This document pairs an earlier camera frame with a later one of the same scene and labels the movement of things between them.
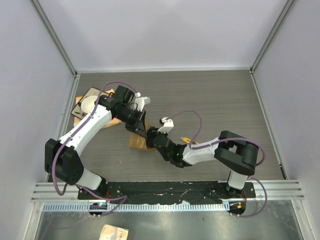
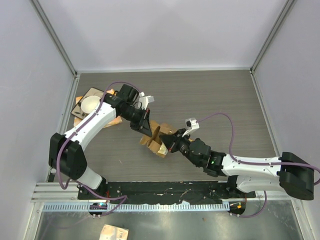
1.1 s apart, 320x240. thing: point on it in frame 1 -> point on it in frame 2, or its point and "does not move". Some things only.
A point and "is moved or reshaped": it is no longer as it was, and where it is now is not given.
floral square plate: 77,111 does not move
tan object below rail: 111,232 does not move
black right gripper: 152,133 -> 169,140
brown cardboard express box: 139,142 is moved or reshaped
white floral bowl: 88,103 does not move
